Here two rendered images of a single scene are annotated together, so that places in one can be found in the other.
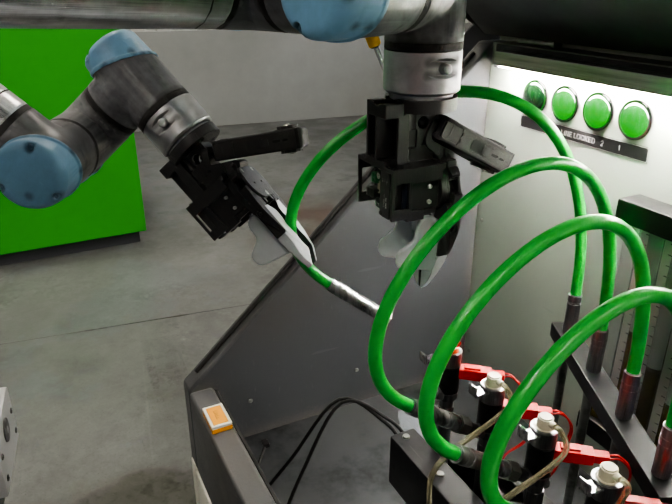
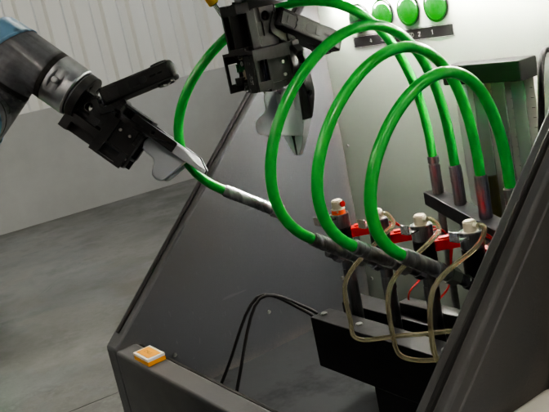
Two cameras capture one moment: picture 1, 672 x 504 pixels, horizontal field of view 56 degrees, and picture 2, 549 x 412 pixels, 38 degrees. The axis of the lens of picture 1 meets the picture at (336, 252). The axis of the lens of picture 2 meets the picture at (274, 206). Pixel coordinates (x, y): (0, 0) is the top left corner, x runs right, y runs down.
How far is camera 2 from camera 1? 0.44 m
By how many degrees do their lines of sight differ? 12
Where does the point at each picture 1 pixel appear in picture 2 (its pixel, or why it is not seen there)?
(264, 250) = (162, 167)
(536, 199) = (386, 104)
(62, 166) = not seen: outside the picture
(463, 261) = (341, 190)
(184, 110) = (70, 67)
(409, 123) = (255, 17)
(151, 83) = (39, 51)
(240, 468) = (183, 377)
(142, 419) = not seen: outside the picture
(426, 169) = (276, 47)
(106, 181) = not seen: outside the picture
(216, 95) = (39, 186)
